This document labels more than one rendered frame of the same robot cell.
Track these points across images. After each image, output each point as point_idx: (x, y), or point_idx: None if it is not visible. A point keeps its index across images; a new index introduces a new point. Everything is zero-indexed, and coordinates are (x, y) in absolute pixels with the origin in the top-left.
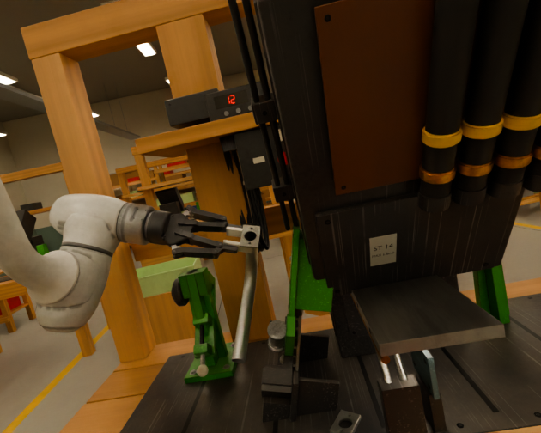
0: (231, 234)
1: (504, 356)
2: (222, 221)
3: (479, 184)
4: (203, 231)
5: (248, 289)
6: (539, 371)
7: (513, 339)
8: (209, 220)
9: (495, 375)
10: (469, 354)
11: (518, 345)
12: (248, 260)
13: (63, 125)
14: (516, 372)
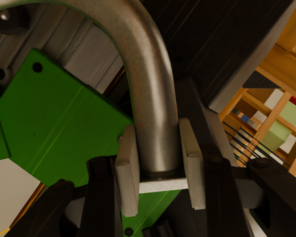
0: (186, 165)
1: (93, 60)
2: (248, 205)
3: None
4: (207, 236)
5: (28, 2)
6: (86, 80)
7: (112, 48)
8: (293, 229)
9: (73, 73)
10: (88, 46)
11: (107, 55)
12: (121, 56)
13: None
14: (81, 76)
